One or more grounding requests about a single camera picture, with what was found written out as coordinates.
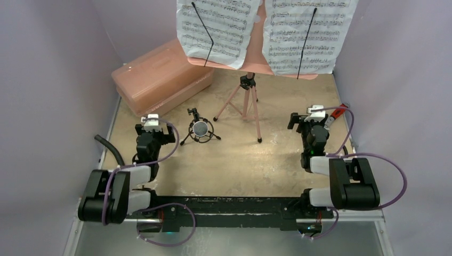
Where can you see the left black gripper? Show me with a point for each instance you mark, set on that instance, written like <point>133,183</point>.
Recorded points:
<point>166,139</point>

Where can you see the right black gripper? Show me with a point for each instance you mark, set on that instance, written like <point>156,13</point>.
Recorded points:
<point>294,120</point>

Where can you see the black microphone shock mount stand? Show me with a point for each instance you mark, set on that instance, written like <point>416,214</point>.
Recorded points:
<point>202,140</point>

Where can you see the pink music stand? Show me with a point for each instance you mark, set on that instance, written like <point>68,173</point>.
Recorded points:
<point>254,62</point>

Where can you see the sheet music page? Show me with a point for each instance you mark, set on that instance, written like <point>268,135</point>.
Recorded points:
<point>305,37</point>
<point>216,31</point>

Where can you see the purple glitter microphone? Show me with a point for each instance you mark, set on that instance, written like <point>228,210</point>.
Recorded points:
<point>200,129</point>

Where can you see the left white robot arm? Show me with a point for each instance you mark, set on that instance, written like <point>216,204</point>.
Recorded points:
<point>111,195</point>

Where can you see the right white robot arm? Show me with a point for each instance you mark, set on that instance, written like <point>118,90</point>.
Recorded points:
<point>351,182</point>

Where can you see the pink translucent storage box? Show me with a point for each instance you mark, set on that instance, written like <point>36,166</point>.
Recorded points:
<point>160,80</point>

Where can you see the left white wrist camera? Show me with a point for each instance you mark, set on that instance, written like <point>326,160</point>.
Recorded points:
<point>150,123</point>

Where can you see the red handled tool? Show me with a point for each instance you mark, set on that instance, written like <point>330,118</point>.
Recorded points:
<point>338,112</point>

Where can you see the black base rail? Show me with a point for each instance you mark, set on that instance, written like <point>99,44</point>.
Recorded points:
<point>284,213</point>

